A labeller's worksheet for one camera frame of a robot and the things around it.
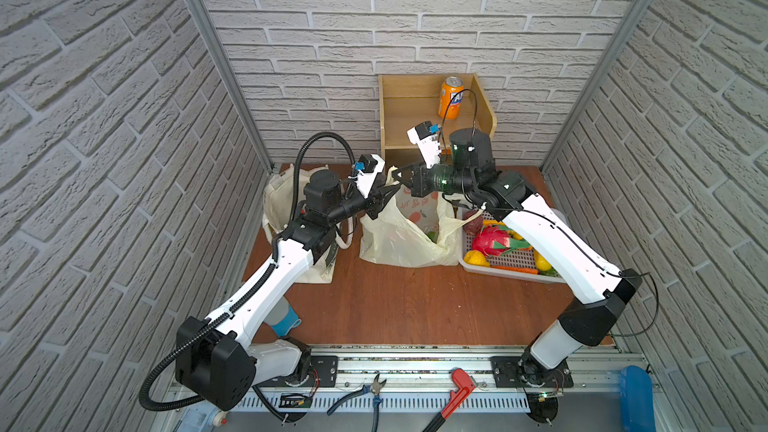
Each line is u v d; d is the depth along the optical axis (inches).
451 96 32.6
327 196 20.8
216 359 14.9
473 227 36.3
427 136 22.3
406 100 38.3
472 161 20.0
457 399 27.4
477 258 34.5
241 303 16.6
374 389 27.7
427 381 28.7
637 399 27.4
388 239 32.6
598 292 16.4
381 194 24.7
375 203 24.0
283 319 32.0
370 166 22.5
